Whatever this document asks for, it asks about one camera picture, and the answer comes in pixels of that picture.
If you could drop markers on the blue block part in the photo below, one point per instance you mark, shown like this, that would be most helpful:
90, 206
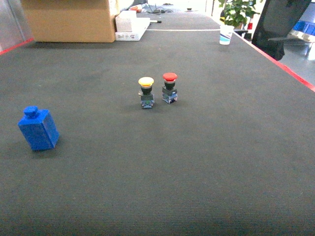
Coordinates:
38, 128

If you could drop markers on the yellow mushroom push button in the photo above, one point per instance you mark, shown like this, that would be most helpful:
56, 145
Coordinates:
146, 97

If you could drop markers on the red mushroom push button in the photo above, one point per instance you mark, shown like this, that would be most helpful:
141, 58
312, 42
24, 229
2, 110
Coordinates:
169, 92

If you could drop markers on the white flat box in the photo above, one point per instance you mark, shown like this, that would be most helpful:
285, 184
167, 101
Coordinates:
141, 25

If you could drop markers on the small grey white box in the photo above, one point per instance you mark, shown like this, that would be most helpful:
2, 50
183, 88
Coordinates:
125, 21

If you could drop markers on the white paper cup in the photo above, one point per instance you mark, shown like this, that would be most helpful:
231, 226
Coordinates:
226, 32

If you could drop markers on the green potted plant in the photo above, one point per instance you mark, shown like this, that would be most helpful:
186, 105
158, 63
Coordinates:
237, 12

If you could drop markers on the large cardboard box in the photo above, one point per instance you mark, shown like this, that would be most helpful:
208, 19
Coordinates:
72, 21

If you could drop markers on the black office chair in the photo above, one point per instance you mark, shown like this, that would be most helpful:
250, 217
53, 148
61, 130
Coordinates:
277, 19

